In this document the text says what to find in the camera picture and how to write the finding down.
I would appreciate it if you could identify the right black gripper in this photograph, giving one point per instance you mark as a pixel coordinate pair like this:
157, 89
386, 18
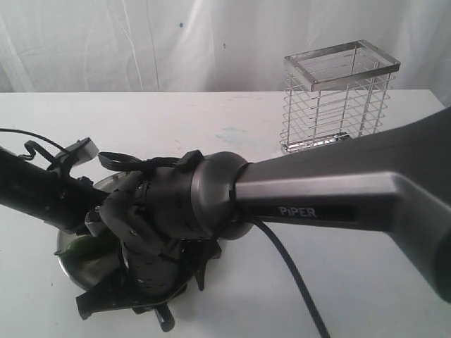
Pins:
157, 278

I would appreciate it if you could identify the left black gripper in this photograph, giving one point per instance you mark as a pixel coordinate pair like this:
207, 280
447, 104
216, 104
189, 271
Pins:
77, 198

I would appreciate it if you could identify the green cucumber piece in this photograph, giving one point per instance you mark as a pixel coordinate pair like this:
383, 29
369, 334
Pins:
88, 248

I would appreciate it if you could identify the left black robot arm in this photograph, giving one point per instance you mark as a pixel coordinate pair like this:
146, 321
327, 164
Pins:
28, 188

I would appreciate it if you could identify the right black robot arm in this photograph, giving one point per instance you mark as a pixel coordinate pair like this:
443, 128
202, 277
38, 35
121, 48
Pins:
396, 182

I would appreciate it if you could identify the round stainless steel plate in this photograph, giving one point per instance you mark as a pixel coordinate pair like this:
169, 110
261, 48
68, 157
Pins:
88, 271

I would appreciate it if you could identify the white backdrop curtain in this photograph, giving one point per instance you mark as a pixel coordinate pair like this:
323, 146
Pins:
187, 46

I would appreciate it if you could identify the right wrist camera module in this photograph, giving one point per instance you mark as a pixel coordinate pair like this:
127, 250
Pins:
93, 220

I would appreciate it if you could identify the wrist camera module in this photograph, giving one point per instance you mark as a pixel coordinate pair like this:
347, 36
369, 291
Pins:
82, 151
93, 220

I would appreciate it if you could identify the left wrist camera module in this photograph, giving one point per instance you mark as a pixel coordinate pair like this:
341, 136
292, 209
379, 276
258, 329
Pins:
82, 151

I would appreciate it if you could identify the chrome wire utensil holder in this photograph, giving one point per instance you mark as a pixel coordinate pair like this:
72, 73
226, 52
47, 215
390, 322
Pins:
334, 94

